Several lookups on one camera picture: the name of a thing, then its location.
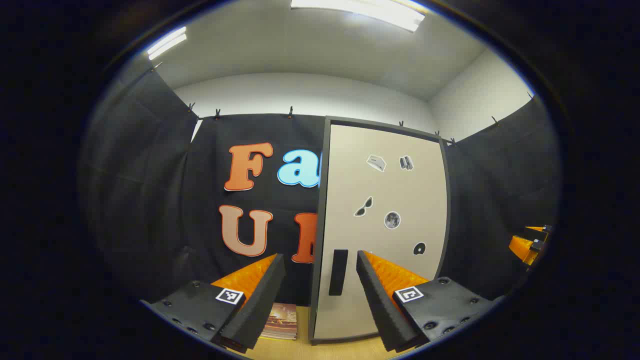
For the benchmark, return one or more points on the black backdrop cloth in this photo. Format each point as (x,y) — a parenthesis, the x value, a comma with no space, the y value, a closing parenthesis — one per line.
(150,200)

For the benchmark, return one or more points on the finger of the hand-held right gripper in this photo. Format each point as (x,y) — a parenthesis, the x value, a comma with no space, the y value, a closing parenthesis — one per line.
(537,229)
(522,247)

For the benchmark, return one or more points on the row of black cloth clips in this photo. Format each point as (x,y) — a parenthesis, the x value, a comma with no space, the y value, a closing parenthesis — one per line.
(290,112)

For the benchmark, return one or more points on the long ceiling light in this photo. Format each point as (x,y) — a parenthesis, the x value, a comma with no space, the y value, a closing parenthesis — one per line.
(167,43)
(360,10)

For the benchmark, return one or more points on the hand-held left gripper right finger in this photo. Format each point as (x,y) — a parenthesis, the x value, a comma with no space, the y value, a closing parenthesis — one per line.
(375,300)

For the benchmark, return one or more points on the grey cabinet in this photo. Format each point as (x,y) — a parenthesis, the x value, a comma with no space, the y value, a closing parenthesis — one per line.
(323,200)

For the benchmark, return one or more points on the beige cabinet door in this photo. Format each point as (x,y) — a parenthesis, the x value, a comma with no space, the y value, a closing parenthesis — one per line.
(385,280)

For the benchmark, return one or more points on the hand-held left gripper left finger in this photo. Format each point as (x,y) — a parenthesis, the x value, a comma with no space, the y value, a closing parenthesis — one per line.
(265,300)

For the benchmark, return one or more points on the stack of books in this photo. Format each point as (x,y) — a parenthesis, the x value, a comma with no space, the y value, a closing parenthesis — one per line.
(281,322)

